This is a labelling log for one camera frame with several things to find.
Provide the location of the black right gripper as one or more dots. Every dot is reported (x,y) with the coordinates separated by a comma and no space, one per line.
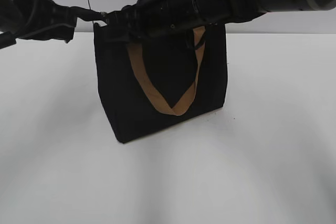
(155,18)

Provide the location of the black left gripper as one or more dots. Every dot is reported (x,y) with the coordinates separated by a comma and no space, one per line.
(53,21)

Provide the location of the black tote bag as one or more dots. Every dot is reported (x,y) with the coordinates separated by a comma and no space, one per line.
(172,64)

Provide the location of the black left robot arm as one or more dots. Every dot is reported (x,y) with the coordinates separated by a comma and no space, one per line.
(16,16)

